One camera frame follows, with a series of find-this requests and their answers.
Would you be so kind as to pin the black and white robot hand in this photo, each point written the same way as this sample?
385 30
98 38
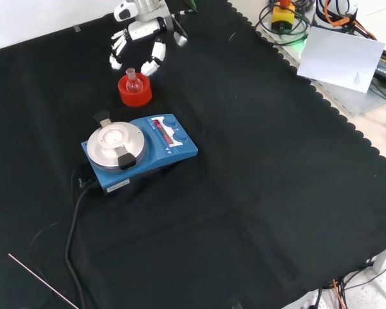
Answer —
144 29

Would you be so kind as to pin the clear round-bottom flask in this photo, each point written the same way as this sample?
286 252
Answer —
134 87

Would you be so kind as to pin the clear tape strip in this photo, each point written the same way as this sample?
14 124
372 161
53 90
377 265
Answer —
77 28
236 306

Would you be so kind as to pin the blue-base heater with steel top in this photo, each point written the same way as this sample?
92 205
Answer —
148 167

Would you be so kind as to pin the yellow stop button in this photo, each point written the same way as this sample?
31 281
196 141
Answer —
283 16

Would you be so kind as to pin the black table cloth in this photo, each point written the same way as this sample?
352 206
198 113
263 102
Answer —
244 193

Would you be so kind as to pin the pale board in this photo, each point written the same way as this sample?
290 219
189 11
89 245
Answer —
337 58

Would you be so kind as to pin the thin metal rod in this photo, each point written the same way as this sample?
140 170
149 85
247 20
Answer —
42 281

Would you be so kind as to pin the white table leg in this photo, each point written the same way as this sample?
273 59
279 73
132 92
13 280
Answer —
384 259

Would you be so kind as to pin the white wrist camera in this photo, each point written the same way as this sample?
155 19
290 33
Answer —
123 11

